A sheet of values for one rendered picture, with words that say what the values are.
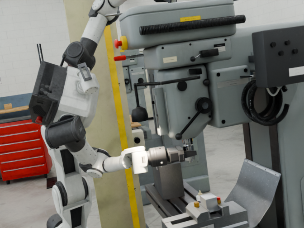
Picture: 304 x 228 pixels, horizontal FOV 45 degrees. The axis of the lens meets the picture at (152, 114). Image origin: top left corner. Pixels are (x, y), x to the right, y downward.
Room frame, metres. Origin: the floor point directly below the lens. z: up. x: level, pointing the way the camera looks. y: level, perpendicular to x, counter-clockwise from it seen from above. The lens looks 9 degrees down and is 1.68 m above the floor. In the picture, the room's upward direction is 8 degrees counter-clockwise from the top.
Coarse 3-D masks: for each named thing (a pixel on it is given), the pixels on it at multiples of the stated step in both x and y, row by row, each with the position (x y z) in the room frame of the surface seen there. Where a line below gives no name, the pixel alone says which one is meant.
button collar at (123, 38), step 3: (120, 36) 1.58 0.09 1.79; (123, 36) 1.56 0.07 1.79; (120, 39) 1.58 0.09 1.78; (123, 39) 1.55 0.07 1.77; (126, 39) 1.55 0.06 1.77; (123, 42) 1.55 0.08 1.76; (126, 42) 1.55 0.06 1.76; (123, 45) 1.55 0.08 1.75; (126, 45) 1.55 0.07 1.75; (123, 48) 1.56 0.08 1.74; (126, 48) 1.56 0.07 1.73
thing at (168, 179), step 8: (152, 168) 2.05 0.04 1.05; (160, 168) 1.85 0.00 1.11; (168, 168) 1.86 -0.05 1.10; (176, 168) 1.86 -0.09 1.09; (160, 176) 1.85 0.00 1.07; (168, 176) 1.85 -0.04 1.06; (176, 176) 1.86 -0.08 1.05; (160, 184) 1.87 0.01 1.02; (168, 184) 1.85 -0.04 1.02; (176, 184) 1.86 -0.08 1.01; (160, 192) 1.91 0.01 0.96; (168, 192) 1.85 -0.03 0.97; (176, 192) 1.86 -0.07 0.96; (184, 192) 1.87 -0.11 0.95
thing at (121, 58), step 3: (138, 54) 1.69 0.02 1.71; (141, 54) 1.69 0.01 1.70; (114, 57) 1.66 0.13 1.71; (117, 57) 1.66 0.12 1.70; (120, 57) 1.66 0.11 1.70; (123, 57) 1.66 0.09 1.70; (126, 57) 1.67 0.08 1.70; (129, 57) 1.68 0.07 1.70; (132, 57) 1.68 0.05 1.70; (114, 60) 1.66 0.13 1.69; (117, 60) 1.66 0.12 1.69; (120, 60) 1.67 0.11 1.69; (123, 60) 1.68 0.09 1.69
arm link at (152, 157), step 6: (150, 150) 1.60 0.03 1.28; (132, 156) 1.61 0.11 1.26; (138, 156) 1.59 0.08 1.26; (144, 156) 1.59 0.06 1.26; (150, 156) 1.59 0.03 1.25; (156, 156) 1.58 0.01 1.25; (138, 162) 1.58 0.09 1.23; (144, 162) 1.58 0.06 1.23; (150, 162) 1.59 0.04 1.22; (156, 162) 1.58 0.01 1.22; (138, 168) 1.57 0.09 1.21; (144, 168) 1.58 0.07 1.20
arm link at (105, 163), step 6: (102, 156) 1.75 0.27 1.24; (108, 156) 1.78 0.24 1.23; (96, 162) 1.72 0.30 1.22; (102, 162) 1.73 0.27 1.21; (108, 162) 1.70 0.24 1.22; (114, 162) 1.67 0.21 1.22; (96, 168) 1.70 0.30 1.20; (102, 168) 1.72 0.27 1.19; (108, 168) 1.70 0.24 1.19; (114, 168) 1.68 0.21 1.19; (120, 168) 1.66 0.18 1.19
